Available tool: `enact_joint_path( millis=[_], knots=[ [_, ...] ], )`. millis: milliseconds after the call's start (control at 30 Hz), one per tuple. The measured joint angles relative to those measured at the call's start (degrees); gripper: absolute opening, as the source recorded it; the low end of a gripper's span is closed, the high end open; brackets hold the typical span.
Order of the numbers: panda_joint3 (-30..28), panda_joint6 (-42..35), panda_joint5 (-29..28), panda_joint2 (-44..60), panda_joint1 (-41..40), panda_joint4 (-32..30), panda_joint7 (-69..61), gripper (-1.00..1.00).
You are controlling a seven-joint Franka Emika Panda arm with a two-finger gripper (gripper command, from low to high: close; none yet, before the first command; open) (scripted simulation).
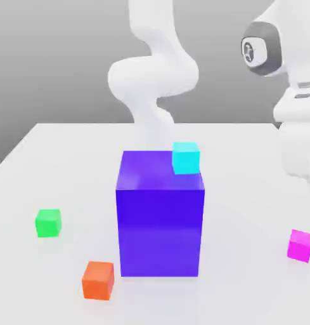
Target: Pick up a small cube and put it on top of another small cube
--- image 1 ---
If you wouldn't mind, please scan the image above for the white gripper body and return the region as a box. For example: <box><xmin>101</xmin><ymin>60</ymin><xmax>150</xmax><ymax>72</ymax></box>
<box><xmin>277</xmin><ymin>121</ymin><xmax>310</xmax><ymax>196</ymax></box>

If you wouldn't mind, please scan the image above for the small green cube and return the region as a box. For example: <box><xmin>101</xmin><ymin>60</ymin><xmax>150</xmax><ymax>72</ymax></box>
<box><xmin>34</xmin><ymin>208</ymin><xmax>62</xmax><ymax>239</ymax></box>

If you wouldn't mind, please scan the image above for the small cyan cube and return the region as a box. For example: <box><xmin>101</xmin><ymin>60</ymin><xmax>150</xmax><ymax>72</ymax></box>
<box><xmin>171</xmin><ymin>141</ymin><xmax>201</xmax><ymax>175</ymax></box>

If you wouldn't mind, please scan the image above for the small magenta cube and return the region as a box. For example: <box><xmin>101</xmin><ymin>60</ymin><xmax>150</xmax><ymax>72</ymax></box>
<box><xmin>287</xmin><ymin>229</ymin><xmax>310</xmax><ymax>264</ymax></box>

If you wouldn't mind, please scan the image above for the large purple box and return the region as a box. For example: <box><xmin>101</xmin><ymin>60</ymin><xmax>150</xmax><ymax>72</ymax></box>
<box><xmin>115</xmin><ymin>150</ymin><xmax>205</xmax><ymax>278</ymax></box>

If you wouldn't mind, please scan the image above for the small orange cube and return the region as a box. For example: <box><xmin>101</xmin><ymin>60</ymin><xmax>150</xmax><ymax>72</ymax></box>
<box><xmin>81</xmin><ymin>260</ymin><xmax>115</xmax><ymax>301</ymax></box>

